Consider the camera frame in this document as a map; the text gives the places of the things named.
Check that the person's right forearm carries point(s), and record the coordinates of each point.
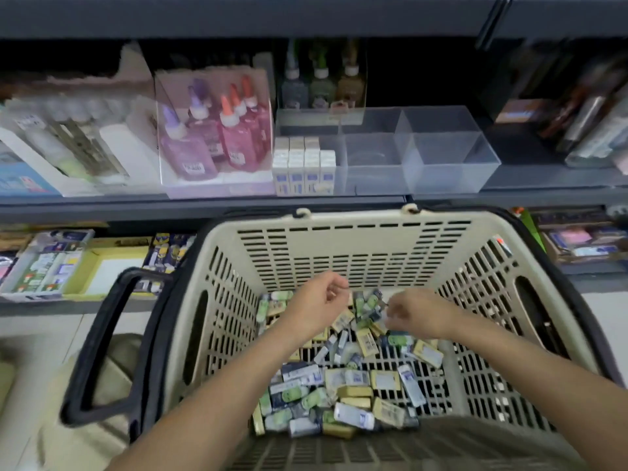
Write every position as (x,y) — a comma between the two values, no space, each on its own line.
(549,397)

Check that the grey store shelves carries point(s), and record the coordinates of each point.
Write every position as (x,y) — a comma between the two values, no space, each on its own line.
(196,206)

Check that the pink glue display box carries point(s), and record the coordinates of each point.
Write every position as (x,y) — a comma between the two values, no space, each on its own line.
(226,189)

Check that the beige shopping basket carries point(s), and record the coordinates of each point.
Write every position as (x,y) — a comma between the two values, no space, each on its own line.
(324,250)

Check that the white eraser display box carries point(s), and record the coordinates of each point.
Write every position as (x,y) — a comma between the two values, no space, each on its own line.
(44,269)

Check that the pile of erasers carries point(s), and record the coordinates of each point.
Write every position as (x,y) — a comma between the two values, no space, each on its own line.
(343,387)

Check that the dark blue yellow packets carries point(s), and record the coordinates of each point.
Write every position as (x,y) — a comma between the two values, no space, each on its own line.
(167,258)

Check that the white glue display box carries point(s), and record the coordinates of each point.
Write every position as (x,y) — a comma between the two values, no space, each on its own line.
(128,157)

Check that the row of clear glue bottles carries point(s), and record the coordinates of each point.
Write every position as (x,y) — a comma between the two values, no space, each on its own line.
(69,142)

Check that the rows of white erasers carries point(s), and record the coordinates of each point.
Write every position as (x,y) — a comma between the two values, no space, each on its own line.
(304,169)

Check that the yellow empty display box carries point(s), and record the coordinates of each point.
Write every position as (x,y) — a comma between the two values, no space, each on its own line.
(113,272)

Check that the person's right hand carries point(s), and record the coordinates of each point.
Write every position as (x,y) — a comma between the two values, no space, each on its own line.
(424,314)

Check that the translucent glue bottle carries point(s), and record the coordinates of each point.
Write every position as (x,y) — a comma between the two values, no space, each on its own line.
(294,91)
(323,90)
(350,88)

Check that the pink glue bottle purple cap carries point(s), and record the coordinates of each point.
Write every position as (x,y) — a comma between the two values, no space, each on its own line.
(211,127)
(191,157)

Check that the pink glue bottle orange cap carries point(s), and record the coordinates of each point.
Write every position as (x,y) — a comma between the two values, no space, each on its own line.
(263,105)
(238,147)
(255,127)

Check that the clear plastic divider tray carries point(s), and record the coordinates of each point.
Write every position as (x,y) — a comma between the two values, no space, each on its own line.
(446,162)

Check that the person's left hand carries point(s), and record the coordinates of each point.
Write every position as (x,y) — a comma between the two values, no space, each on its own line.
(314,307)

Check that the person's left forearm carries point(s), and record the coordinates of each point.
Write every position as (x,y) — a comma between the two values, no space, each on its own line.
(206,417)

